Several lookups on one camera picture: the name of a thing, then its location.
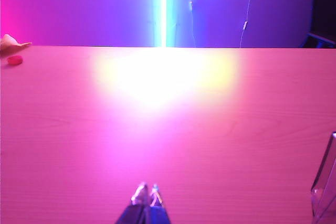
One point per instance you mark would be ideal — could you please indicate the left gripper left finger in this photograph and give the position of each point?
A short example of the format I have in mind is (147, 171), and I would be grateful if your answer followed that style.
(137, 208)

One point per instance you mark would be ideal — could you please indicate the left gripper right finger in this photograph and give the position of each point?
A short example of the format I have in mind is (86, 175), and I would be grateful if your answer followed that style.
(157, 209)

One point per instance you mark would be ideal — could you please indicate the red plastic bottle cap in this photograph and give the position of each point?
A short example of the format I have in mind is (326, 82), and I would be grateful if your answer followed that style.
(15, 60)

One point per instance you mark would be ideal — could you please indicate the pale human hand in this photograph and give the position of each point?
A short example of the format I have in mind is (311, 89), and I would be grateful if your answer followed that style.
(9, 43)

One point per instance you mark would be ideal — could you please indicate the clear octagonal plastic cup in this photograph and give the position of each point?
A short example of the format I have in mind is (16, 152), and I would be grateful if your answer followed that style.
(325, 174)

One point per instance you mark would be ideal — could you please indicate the black background stand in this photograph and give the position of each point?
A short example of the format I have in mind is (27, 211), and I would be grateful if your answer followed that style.
(324, 3)

